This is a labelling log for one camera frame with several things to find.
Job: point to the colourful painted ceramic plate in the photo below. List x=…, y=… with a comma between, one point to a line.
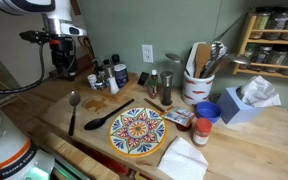
x=138, y=130

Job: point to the white spatula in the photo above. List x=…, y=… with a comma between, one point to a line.
x=191, y=61

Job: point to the metal ladle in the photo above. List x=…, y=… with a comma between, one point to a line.
x=240, y=60
x=174, y=58

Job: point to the white wall outlet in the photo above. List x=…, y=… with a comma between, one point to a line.
x=147, y=53

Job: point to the dark glass bottle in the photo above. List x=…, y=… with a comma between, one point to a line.
x=99, y=81

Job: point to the small black phone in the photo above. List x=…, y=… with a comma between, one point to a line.
x=143, y=78

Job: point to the light wooden robot platform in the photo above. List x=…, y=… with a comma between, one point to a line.
x=74, y=156

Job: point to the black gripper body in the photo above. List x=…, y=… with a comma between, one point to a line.
x=62, y=50

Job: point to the aluminium frame rail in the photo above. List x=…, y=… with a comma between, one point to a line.
x=62, y=170

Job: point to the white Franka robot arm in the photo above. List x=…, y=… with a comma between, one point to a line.
x=4, y=140

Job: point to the hot sauce bottle white cap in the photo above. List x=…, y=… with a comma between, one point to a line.
x=153, y=85

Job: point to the orange sauce packet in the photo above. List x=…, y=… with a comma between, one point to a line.
x=184, y=112
x=176, y=119

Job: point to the white salt shaker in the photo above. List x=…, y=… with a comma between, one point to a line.
x=113, y=86

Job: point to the steel pepper grinder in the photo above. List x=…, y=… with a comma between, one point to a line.
x=166, y=88

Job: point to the wooden tray organiser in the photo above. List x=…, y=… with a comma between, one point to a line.
x=125, y=89

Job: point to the blue tissue box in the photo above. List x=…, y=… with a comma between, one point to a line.
x=232, y=110

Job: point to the white paper tissue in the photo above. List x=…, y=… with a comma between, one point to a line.
x=182, y=161

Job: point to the metal tongs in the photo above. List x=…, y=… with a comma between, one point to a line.
x=217, y=50

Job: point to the white crock red peppers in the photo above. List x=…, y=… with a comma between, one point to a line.
x=197, y=90

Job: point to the wooden spatula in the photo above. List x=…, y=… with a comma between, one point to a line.
x=202, y=56

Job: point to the blue bowl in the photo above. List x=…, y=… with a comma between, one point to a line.
x=208, y=111

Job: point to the brown liquid spill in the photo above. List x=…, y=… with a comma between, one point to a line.
x=94, y=105

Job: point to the black-cap bottle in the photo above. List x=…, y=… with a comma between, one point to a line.
x=106, y=62
x=115, y=59

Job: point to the steel shaker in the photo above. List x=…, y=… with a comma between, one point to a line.
x=108, y=70

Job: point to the glass jar green herbs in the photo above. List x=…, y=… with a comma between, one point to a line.
x=260, y=23

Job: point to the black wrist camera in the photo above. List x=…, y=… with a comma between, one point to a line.
x=34, y=36

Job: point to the wooden spice rack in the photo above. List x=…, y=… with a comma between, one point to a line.
x=242, y=43

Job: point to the red-lid spice jar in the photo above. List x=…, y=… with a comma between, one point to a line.
x=202, y=131

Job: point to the small white jar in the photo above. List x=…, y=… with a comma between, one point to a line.
x=91, y=81

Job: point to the thin wooden stick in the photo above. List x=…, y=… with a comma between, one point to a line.
x=154, y=105

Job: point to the black plastic spoon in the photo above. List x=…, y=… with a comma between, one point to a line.
x=95, y=123

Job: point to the crumpled white facial tissue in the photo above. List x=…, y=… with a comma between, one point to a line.
x=259, y=91

